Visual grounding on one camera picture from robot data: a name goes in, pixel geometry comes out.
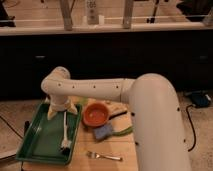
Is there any green vegetable toy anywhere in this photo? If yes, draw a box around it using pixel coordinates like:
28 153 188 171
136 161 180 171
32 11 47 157
112 126 133 136

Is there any blue sponge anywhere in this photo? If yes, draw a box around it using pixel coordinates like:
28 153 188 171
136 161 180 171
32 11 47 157
94 124 113 141

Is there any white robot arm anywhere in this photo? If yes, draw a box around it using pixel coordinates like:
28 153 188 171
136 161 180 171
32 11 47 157
41 66 192 171

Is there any wooden board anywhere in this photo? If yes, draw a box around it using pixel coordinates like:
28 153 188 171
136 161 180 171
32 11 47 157
21 96 139 171

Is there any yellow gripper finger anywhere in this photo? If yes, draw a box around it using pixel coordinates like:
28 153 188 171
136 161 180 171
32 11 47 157
67 103 78 115
47 107 56 120

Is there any green plastic tray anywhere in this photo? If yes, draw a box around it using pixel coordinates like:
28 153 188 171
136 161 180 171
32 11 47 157
16 103 82 165

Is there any black cable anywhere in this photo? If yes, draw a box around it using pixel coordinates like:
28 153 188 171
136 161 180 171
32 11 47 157
184 103 198 153

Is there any silver fork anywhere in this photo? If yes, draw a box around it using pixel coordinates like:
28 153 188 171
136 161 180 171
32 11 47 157
86 151 123 162

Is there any orange bowl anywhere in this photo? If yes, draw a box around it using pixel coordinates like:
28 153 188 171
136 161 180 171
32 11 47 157
83 103 109 127

